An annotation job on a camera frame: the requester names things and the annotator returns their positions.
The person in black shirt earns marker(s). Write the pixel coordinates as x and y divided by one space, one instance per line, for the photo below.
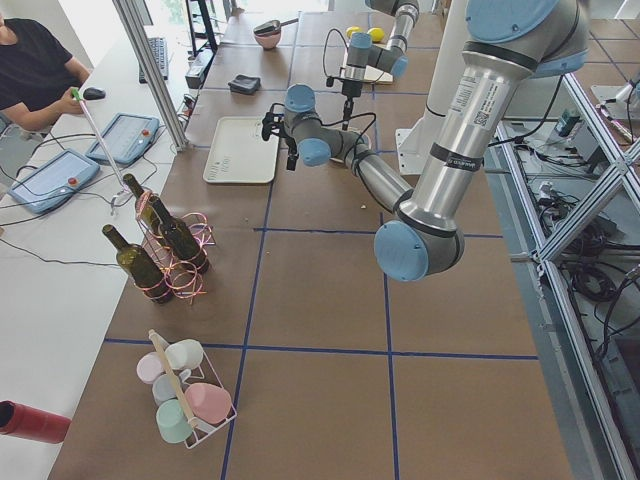
37 75

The mint green plastic cup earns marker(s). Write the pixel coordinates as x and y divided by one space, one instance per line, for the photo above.
172 423

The blue tablet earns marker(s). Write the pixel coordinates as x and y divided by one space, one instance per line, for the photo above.
52 184
128 136

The grey plastic cup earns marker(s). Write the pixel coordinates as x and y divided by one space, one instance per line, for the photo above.
162 390

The white wire cup rack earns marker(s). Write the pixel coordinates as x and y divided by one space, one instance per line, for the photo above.
205 373

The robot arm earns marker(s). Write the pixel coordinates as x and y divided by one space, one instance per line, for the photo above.
493 46
362 52

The red cylinder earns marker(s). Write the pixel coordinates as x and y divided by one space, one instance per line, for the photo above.
30 423

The green wine bottle back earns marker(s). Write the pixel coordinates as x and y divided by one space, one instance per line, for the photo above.
145 214

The pink plastic cup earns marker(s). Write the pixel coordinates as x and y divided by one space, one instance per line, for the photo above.
209 402

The lilac plastic cup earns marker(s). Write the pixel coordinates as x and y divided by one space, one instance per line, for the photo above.
149 368

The copper wire bottle holder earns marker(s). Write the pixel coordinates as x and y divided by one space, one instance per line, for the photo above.
181 276

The white serving tray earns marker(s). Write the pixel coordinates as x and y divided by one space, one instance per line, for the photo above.
239 154

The white plastic cup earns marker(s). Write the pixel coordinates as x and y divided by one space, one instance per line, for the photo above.
184 354

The wooden rack handle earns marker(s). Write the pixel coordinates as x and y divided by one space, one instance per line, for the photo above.
158 343

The metal scoop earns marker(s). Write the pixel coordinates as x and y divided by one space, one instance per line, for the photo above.
272 27

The aluminium frame post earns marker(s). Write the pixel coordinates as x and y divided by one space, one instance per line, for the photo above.
134 28

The white reacher stick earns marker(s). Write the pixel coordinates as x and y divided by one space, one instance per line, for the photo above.
118 199

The pink bowl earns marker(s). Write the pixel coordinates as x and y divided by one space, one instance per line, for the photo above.
268 40

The blue tablet far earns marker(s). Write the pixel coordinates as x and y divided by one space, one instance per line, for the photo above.
128 136

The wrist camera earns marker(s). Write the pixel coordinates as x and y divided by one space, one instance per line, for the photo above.
272 123

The green wine bottle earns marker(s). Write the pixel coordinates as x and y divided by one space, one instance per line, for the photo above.
178 236
145 214
140 267

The green wine bottle middle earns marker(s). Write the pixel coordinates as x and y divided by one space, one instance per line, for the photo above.
178 236

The green wine bottle front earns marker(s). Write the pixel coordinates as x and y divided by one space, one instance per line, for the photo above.
140 267

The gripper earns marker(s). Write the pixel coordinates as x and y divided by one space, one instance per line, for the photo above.
351 88
291 146

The black keyboard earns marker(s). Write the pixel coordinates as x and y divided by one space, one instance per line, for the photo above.
159 51

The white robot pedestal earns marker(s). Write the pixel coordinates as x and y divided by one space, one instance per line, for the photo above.
413 144

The folded dark cloth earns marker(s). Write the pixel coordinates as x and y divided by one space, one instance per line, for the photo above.
243 84

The black computer mouse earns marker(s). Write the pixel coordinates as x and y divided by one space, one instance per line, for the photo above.
93 93

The blue tablet near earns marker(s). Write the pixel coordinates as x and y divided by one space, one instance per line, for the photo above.
52 184

